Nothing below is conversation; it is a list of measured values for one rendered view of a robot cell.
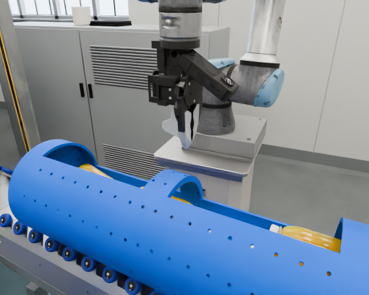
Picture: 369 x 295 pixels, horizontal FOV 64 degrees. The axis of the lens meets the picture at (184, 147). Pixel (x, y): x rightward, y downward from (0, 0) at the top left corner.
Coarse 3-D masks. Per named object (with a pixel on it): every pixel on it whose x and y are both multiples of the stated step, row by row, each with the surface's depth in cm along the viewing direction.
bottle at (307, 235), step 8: (280, 232) 71; (288, 232) 69; (296, 232) 68; (304, 232) 68; (312, 232) 68; (304, 240) 67; (312, 240) 66; (320, 240) 66; (328, 240) 66; (336, 240) 66; (328, 248) 65; (336, 248) 64
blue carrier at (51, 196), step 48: (48, 144) 87; (48, 192) 75; (96, 192) 70; (144, 192) 66; (192, 192) 83; (96, 240) 68; (144, 240) 62; (192, 240) 58; (240, 240) 55; (288, 240) 53; (192, 288) 57; (240, 288) 53; (288, 288) 49; (336, 288) 47
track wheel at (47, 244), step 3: (48, 240) 88; (51, 240) 87; (54, 240) 87; (45, 243) 88; (48, 243) 87; (51, 243) 87; (54, 243) 87; (57, 243) 87; (45, 246) 88; (48, 246) 87; (51, 246) 87; (54, 246) 86; (57, 246) 87; (48, 249) 87; (51, 249) 86; (54, 249) 87
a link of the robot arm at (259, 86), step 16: (256, 0) 81; (272, 0) 78; (256, 16) 81; (272, 16) 80; (256, 32) 82; (272, 32) 81; (256, 48) 83; (272, 48) 83; (240, 64) 87; (256, 64) 83; (272, 64) 83; (240, 80) 86; (256, 80) 84; (272, 80) 82; (240, 96) 88; (256, 96) 85; (272, 96) 85
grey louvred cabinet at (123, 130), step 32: (32, 32) 250; (64, 32) 237; (96, 32) 226; (128, 32) 215; (224, 32) 223; (0, 64) 280; (32, 64) 264; (64, 64) 250; (96, 64) 237; (128, 64) 226; (32, 96) 281; (64, 96) 264; (96, 96) 250; (128, 96) 238; (64, 128) 281; (96, 128) 265; (128, 128) 251; (160, 128) 238; (96, 160) 282; (128, 160) 264
